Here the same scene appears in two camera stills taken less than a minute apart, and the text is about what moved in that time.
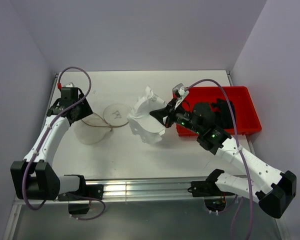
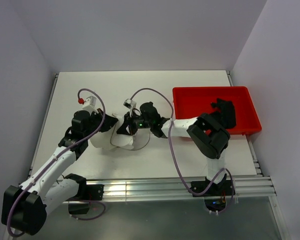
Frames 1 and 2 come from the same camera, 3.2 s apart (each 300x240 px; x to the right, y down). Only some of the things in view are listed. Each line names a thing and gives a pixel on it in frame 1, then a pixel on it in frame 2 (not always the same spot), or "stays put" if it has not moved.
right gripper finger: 159,114 → 122,129
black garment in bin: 226,118 stays put
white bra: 148,127 → 111,139
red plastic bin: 246,116 stays put
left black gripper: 86,111 → 109,122
